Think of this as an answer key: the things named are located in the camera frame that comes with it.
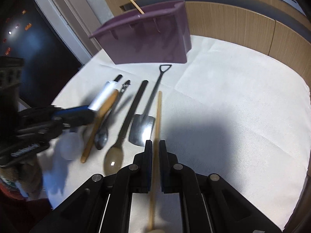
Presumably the smiley handle steel spoon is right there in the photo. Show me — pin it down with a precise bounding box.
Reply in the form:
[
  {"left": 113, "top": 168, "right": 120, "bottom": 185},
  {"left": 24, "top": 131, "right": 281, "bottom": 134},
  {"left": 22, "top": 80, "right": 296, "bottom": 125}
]
[{"left": 94, "top": 80, "right": 131, "bottom": 150}]

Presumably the white table cloth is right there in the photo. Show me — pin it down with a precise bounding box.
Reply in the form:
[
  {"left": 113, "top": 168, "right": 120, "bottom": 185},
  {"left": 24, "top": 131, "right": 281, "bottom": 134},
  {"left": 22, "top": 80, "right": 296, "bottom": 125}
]
[{"left": 39, "top": 36, "right": 310, "bottom": 229}]

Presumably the black handle brown spoon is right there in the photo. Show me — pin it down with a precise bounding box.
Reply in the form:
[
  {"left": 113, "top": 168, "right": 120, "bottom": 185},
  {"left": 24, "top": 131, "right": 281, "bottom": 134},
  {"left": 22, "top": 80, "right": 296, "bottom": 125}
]
[{"left": 103, "top": 80, "right": 148, "bottom": 176}]

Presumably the black refrigerator door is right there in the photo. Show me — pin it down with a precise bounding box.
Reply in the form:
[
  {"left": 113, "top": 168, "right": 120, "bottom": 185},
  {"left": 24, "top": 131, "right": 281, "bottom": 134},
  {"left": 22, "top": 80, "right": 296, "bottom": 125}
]
[{"left": 1, "top": 0, "right": 82, "bottom": 107}]

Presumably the left gloved hand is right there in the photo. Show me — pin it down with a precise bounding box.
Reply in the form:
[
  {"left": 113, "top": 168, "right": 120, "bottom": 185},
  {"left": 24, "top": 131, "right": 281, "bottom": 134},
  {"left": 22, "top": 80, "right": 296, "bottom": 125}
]
[{"left": 1, "top": 156, "right": 43, "bottom": 199}]

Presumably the purple plastic utensil caddy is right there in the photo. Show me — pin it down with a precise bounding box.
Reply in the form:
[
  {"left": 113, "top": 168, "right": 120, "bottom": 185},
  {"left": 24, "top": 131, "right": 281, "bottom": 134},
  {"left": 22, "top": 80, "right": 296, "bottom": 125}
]
[{"left": 89, "top": 0, "right": 191, "bottom": 64}]

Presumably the wooden chopstick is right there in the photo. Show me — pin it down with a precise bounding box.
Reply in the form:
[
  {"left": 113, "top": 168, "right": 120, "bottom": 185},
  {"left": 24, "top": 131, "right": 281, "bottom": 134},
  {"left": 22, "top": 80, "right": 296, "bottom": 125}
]
[
  {"left": 129, "top": 0, "right": 145, "bottom": 15},
  {"left": 148, "top": 91, "right": 162, "bottom": 232}
]

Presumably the black handle steel spoon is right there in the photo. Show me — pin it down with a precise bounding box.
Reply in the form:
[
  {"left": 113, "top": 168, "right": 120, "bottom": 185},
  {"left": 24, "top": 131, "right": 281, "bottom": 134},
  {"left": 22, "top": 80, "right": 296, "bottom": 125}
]
[{"left": 114, "top": 74, "right": 123, "bottom": 82}]

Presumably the wooden spoon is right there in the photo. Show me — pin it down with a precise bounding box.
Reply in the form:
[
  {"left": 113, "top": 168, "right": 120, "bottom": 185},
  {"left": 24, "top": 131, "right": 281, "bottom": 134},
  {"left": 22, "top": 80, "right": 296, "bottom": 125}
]
[{"left": 80, "top": 89, "right": 119, "bottom": 163}]

